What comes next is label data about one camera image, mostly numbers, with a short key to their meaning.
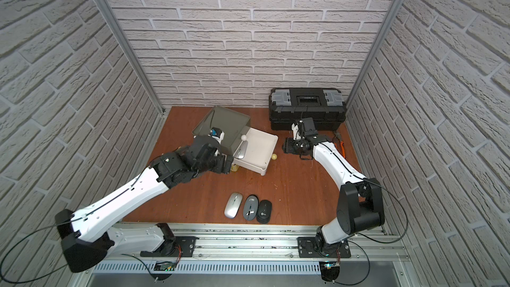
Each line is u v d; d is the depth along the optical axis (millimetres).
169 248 660
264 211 817
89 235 387
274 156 893
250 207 811
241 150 903
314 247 727
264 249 757
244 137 855
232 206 832
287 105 995
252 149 928
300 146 636
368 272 695
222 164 631
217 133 629
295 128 812
